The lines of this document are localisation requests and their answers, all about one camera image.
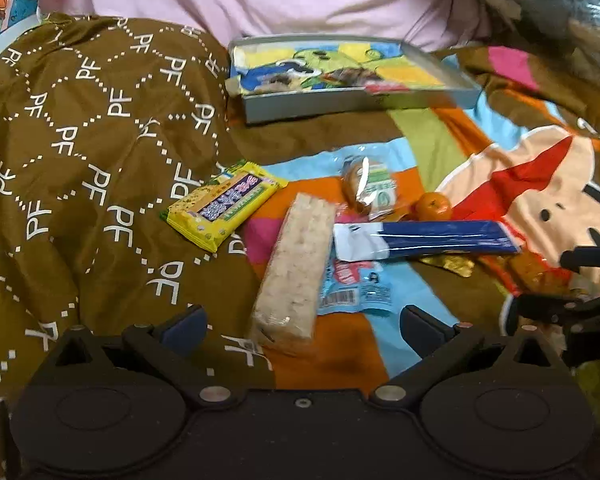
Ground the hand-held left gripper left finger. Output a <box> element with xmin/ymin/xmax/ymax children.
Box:
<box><xmin>45</xmin><ymin>304</ymin><xmax>241</xmax><ymax>408</ymax></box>

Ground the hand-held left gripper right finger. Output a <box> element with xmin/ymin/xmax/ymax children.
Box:
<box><xmin>370</xmin><ymin>305</ymin><xmax>566</xmax><ymax>408</ymax></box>

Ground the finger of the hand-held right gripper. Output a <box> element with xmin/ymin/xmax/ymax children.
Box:
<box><xmin>559</xmin><ymin>241</ymin><xmax>600</xmax><ymax>272</ymax></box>
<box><xmin>500</xmin><ymin>290</ymin><xmax>600</xmax><ymax>337</ymax></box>

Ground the gold foil snack packet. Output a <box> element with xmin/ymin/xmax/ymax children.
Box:
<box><xmin>419</xmin><ymin>254</ymin><xmax>477</xmax><ymax>279</ymax></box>

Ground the light blue snack packet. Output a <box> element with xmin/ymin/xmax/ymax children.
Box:
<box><xmin>316</xmin><ymin>256</ymin><xmax>397</xmax><ymax>315</ymax></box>

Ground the long blue and white packet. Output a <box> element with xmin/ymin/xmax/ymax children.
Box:
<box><xmin>332</xmin><ymin>219</ymin><xmax>524</xmax><ymax>263</ymax></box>

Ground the yellow snack packet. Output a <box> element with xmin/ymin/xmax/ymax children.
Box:
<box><xmin>161</xmin><ymin>159</ymin><xmax>289</xmax><ymax>254</ymax></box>

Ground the grey tray with cartoon print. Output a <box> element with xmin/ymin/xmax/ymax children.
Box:
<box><xmin>227</xmin><ymin>35</ymin><xmax>482</xmax><ymax>125</ymax></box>

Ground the clear rice cracker bar pack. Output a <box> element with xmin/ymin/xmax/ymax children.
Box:
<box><xmin>249</xmin><ymin>191</ymin><xmax>337</xmax><ymax>357</ymax></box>

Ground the orange mandarin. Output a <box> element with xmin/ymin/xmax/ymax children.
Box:
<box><xmin>411</xmin><ymin>192</ymin><xmax>454</xmax><ymax>222</ymax></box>

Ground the bread in clear wrapper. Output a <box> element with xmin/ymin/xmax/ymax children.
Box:
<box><xmin>341</xmin><ymin>156</ymin><xmax>407</xmax><ymax>222</ymax></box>

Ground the colourful cartoon blanket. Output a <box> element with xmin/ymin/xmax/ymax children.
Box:
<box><xmin>230</xmin><ymin>45</ymin><xmax>600</xmax><ymax>411</ymax></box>

